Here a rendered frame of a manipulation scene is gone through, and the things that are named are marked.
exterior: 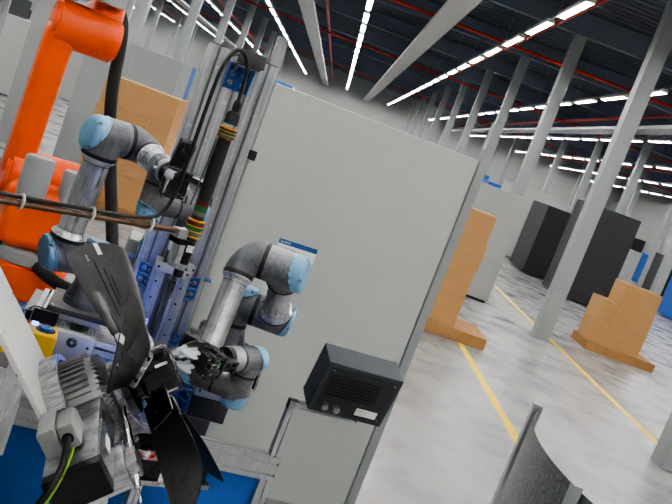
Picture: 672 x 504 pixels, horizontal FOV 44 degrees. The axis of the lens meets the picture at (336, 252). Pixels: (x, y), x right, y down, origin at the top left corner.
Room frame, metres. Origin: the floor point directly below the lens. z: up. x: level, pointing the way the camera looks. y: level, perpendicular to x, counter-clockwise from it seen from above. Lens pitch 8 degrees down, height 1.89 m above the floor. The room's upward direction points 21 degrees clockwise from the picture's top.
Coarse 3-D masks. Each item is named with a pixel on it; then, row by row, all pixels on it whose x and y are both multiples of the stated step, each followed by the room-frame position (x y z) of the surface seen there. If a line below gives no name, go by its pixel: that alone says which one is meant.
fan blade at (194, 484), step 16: (176, 416) 1.80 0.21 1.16; (160, 432) 1.82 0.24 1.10; (176, 432) 1.78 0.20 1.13; (160, 448) 1.81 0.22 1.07; (176, 448) 1.77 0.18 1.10; (192, 448) 1.71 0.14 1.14; (160, 464) 1.80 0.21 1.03; (176, 464) 1.76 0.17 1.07; (192, 464) 1.70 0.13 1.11; (176, 480) 1.75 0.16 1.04; (192, 480) 1.69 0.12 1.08; (176, 496) 1.74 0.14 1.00; (192, 496) 1.69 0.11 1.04
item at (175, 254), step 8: (176, 232) 1.95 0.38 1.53; (184, 232) 1.96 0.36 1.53; (176, 240) 1.95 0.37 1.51; (184, 240) 1.96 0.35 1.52; (176, 248) 1.97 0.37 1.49; (184, 248) 1.97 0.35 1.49; (168, 256) 1.98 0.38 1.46; (176, 256) 1.96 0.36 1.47; (168, 264) 1.98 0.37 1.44; (176, 264) 1.96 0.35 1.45; (192, 264) 2.02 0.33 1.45
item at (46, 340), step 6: (30, 324) 2.26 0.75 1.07; (36, 330) 2.23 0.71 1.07; (54, 330) 2.28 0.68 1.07; (36, 336) 2.21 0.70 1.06; (42, 336) 2.21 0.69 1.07; (48, 336) 2.22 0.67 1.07; (54, 336) 2.24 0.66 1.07; (42, 342) 2.21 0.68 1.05; (48, 342) 2.22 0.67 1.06; (54, 342) 2.23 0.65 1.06; (0, 348) 2.18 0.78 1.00; (42, 348) 2.22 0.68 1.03; (48, 348) 2.22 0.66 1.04; (48, 354) 2.22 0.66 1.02
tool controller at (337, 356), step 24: (336, 360) 2.47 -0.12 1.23; (360, 360) 2.54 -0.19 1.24; (384, 360) 2.61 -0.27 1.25; (312, 384) 2.52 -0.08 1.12; (336, 384) 2.48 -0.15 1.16; (360, 384) 2.50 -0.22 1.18; (384, 384) 2.52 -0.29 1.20; (312, 408) 2.50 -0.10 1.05; (336, 408) 2.49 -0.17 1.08; (360, 408) 2.53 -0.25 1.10; (384, 408) 2.55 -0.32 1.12
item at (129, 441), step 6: (126, 414) 1.80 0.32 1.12; (126, 420) 1.78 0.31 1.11; (126, 426) 1.76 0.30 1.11; (126, 432) 1.74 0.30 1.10; (126, 438) 1.73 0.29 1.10; (132, 438) 1.72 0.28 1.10; (126, 444) 1.71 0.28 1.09; (132, 444) 1.71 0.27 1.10; (132, 474) 1.63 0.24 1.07; (138, 474) 1.63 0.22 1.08; (138, 480) 1.61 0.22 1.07; (138, 486) 1.60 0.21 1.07; (138, 492) 1.59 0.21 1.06; (138, 498) 1.57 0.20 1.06
